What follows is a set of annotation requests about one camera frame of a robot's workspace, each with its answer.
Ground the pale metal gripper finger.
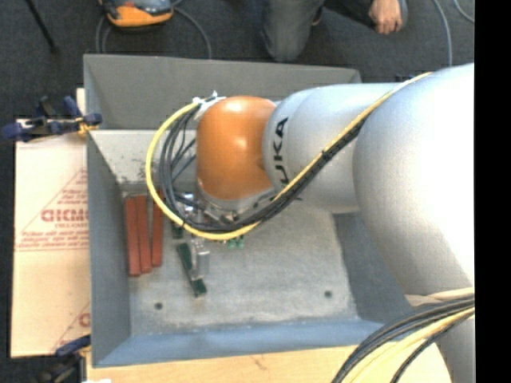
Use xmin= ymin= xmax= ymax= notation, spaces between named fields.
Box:
xmin=197 ymin=247 xmax=212 ymax=278
xmin=190 ymin=238 xmax=200 ymax=282

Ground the dark green flat block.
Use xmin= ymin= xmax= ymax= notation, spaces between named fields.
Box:
xmin=170 ymin=219 xmax=208 ymax=298

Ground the grey metal bin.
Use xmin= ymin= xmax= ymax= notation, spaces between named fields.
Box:
xmin=82 ymin=53 xmax=414 ymax=369

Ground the person's left hand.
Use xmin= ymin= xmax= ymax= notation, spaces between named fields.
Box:
xmin=367 ymin=0 xmax=404 ymax=36

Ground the red-brown flat block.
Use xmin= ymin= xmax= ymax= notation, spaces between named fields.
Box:
xmin=151 ymin=191 xmax=166 ymax=268
xmin=125 ymin=195 xmax=142 ymax=278
xmin=135 ymin=194 xmax=153 ymax=274

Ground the brown cardboard board red print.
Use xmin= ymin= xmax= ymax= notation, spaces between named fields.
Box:
xmin=9 ymin=87 xmax=93 ymax=359

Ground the person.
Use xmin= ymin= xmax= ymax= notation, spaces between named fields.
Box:
xmin=208 ymin=0 xmax=410 ymax=64

